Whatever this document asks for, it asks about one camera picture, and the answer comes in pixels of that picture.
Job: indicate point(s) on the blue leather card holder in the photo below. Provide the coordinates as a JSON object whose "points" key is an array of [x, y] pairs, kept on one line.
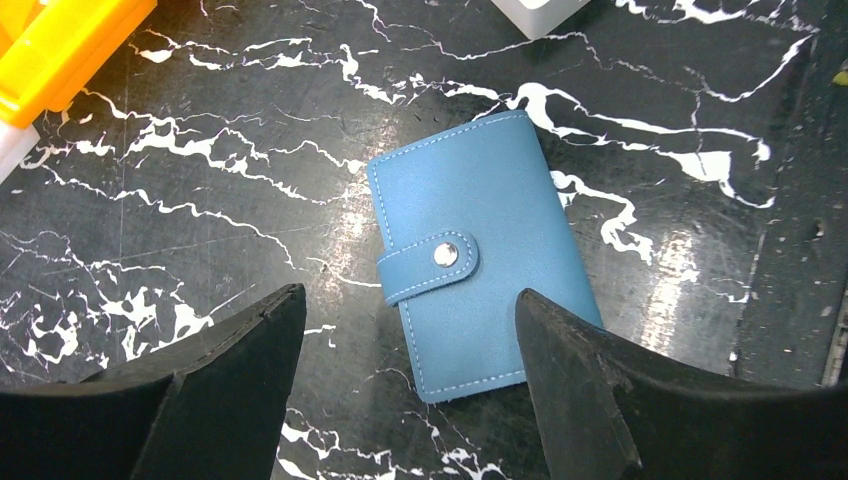
{"points": [[469, 218]]}

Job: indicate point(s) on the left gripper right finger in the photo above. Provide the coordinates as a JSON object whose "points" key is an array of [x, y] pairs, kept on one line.
{"points": [[607, 408]]}

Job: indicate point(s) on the white storage bin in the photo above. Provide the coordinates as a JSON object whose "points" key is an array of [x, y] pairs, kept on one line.
{"points": [[15, 144]]}

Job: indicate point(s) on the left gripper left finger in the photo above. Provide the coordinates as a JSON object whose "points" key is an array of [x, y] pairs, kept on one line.
{"points": [[210, 406]]}

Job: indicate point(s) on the yellow bin middle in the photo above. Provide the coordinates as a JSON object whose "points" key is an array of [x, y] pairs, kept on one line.
{"points": [[51, 49]]}

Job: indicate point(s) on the white square box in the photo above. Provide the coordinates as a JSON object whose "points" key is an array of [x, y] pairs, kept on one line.
{"points": [[537, 18]]}

